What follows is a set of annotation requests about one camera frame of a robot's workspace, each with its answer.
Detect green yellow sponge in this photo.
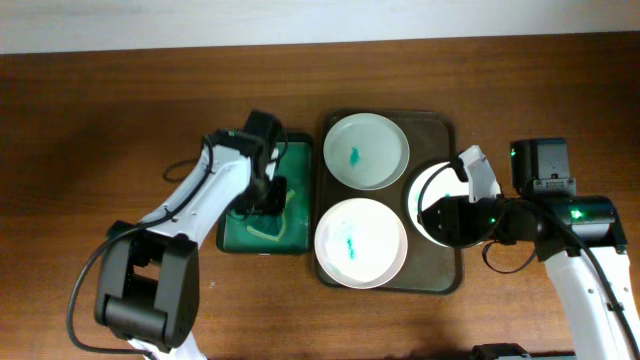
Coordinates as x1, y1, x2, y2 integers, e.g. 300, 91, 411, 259
246, 190, 296, 242

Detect white plate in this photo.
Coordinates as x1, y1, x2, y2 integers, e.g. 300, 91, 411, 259
406, 162, 469, 247
314, 198, 408, 290
323, 113, 410, 191

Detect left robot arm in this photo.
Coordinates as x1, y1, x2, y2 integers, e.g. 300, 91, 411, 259
94, 110, 286, 359

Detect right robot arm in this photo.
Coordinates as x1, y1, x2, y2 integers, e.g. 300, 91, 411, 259
416, 138, 639, 359

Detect green sponge tray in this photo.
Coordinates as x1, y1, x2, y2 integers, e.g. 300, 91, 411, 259
216, 133, 314, 255

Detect white plate top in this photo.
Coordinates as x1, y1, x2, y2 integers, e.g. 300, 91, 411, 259
323, 113, 410, 191

